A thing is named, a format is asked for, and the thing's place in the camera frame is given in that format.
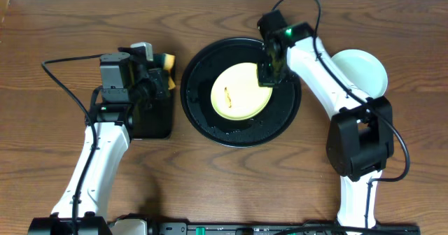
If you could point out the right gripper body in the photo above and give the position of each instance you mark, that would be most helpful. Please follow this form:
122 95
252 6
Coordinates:
269 74

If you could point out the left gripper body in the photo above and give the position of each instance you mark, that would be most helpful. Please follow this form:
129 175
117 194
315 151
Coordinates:
162 77

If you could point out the yellow plate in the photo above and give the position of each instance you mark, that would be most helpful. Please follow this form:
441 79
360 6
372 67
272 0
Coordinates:
236 94

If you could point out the green yellow sponge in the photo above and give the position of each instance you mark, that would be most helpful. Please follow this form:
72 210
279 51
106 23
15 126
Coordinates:
166 62

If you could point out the mint plate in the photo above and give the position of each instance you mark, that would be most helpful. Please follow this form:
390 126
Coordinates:
364 70

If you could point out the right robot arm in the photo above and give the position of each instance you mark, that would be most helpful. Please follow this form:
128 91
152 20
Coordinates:
360 139

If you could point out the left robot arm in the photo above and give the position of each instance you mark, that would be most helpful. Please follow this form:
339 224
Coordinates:
83 207

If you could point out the black round tray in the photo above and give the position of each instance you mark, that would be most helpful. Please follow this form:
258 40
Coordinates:
195 93

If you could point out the black rectangular tray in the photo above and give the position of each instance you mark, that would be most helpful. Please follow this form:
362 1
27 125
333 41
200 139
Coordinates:
152 116

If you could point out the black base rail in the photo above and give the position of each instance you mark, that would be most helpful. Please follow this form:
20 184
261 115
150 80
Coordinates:
262 229

